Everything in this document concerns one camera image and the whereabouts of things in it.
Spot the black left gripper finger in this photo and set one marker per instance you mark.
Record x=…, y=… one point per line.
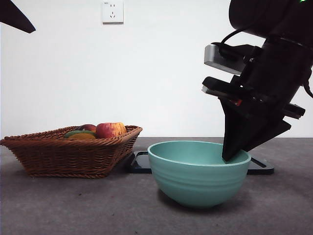
x=13, y=16

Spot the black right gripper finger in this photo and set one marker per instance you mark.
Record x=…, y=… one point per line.
x=242, y=127
x=276, y=133

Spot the mint green bowl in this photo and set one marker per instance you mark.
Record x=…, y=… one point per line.
x=198, y=183

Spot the yellow brown kiwi fruit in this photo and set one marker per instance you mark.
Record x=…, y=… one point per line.
x=82, y=136

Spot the dark green rectangular tray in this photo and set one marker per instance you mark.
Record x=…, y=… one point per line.
x=139, y=164

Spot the green mango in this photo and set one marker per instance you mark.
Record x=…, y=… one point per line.
x=72, y=133

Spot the red yellow apple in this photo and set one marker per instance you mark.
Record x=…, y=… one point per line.
x=108, y=129

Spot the dark red apple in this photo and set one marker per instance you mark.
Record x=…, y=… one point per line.
x=88, y=127

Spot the brown wicker basket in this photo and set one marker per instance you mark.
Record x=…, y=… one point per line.
x=66, y=156

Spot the pale grey camera box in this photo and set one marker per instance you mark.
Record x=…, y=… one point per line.
x=215, y=58

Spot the white wall socket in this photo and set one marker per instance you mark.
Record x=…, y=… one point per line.
x=112, y=12

